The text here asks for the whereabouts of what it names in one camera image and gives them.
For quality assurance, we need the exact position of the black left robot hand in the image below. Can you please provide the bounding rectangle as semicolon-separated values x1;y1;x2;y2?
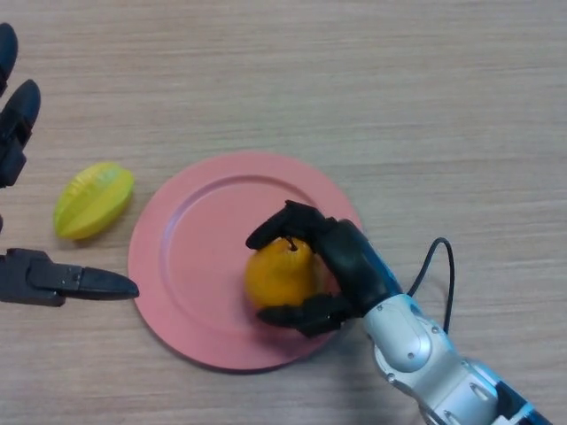
0;22;140;308

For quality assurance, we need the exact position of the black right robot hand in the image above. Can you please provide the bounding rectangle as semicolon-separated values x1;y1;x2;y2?
245;199;404;338

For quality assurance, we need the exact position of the yellow orange pear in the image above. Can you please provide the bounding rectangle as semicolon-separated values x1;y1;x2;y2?
245;236;330;311

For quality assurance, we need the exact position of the pink round plate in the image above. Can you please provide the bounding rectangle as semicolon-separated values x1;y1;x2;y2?
128;151;367;373

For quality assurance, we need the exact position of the yellow green starfruit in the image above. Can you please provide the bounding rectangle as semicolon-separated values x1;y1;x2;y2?
52;161;136;241

